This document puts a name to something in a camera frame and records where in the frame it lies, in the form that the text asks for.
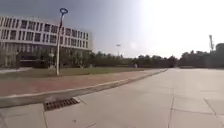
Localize tall lamp pole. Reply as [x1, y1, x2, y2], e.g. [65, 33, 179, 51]
[115, 43, 122, 58]

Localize grass strip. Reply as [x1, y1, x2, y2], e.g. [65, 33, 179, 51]
[0, 66, 144, 80]

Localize row of trees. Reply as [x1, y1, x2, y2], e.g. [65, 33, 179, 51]
[33, 49, 224, 70]

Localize pale concrete slab plaza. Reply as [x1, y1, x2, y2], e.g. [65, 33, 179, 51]
[0, 67, 224, 128]

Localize metal drain grate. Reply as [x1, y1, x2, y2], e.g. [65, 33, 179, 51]
[42, 96, 81, 112]

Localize grey stone kerb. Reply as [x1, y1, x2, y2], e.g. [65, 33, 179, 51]
[0, 68, 169, 109]

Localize white building with window rows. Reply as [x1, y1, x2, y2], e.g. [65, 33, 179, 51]
[0, 14, 93, 69]

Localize pale paved path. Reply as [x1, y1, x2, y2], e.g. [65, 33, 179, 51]
[0, 67, 33, 75]

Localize tall thin chimney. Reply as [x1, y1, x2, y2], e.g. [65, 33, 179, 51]
[208, 34, 215, 52]

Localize lamp post with ring head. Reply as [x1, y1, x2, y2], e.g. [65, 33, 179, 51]
[54, 7, 70, 77]

